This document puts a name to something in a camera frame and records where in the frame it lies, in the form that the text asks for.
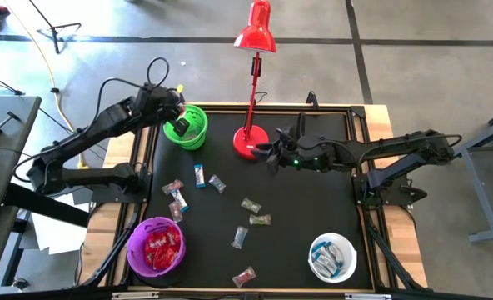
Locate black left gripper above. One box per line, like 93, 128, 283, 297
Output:
136, 99, 191, 138

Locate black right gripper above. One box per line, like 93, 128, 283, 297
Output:
251, 133, 343, 175

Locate white blue Hershey's pack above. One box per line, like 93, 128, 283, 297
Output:
314, 256, 340, 279
193, 163, 207, 189
170, 188, 190, 214

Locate clear pack green gummy candy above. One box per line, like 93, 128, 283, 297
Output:
186, 124, 202, 143
240, 197, 263, 214
248, 213, 272, 227

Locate clear pack teal gummy candy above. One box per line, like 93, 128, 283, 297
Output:
230, 225, 250, 250

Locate red Skittles candy bag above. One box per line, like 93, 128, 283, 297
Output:
145, 231, 169, 252
151, 248, 180, 271
165, 227, 184, 251

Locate large clear bag red gummies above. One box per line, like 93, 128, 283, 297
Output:
231, 266, 258, 289

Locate blue white candy pack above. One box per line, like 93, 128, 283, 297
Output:
311, 240, 329, 258

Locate white teal candy pack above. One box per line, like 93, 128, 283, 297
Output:
327, 243, 346, 268

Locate green plastic bucket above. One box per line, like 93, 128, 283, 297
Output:
162, 103, 209, 151

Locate black table clamp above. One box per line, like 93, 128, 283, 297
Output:
305, 90, 320, 110

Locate red desk lamp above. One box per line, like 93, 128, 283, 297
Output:
232, 0, 278, 161

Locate white plastic bucket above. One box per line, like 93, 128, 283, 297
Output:
307, 232, 358, 284

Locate purple plastic bucket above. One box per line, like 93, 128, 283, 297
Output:
126, 216, 187, 279

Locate black tripod stand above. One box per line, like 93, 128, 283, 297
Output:
27, 0, 82, 55

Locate white paper sheets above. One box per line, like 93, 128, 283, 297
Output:
29, 193, 92, 256

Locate dark grey side desk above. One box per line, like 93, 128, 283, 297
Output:
0, 94, 90, 295

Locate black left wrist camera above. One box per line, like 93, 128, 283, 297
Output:
145, 82, 177, 105

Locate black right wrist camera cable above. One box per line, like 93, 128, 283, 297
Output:
296, 111, 310, 141

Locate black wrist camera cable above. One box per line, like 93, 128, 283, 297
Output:
94, 57, 171, 128
296, 111, 310, 141

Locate black left wrist camera cable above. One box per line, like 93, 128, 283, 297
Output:
94, 57, 171, 128

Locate wood and black table frame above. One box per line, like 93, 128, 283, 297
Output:
79, 101, 429, 293

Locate black rig frame post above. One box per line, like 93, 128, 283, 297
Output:
82, 203, 143, 288
361, 207, 429, 292

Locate yellow floor cable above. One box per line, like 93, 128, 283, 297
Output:
2, 0, 86, 170

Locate black floor cable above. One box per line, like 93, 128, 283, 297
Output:
0, 69, 25, 97

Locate black rig frame beam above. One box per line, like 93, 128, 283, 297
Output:
0, 285, 493, 300

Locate grey metal table frame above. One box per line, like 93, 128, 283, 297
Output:
437, 103, 493, 245

